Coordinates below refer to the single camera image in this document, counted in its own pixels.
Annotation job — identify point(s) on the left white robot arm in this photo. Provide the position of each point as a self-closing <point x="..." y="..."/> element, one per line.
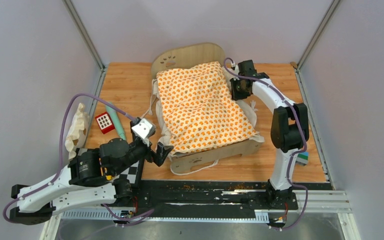
<point x="37" y="203"/>

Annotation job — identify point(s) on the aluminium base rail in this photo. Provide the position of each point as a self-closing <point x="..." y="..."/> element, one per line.
<point x="206" y="202"/>

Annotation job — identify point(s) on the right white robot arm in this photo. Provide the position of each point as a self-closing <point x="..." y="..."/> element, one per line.
<point x="289" y="130"/>

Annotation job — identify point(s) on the yellow duck print blanket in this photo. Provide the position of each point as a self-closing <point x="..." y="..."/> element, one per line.
<point x="198" y="109"/>

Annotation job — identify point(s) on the red window toy block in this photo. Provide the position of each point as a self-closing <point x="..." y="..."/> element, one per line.
<point x="105" y="123"/>

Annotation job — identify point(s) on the blue green small block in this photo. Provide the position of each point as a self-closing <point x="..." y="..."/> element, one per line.
<point x="303" y="158"/>

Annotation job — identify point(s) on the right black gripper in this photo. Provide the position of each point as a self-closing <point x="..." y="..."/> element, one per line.
<point x="237" y="96"/>

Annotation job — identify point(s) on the white duck pillow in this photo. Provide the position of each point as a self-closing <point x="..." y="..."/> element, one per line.
<point x="77" y="132"/>

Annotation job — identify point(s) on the wooden pet bed frame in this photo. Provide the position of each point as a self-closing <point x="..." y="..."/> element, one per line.
<point x="187" y="57"/>

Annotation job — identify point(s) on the teal cylinder toy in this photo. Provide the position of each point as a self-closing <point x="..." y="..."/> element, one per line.
<point x="113" y="114"/>

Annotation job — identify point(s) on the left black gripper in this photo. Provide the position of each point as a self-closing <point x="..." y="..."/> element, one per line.
<point x="153" y="156"/>

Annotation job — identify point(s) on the black white checkerboard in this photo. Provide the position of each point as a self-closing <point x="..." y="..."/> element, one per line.
<point x="86" y="170"/>

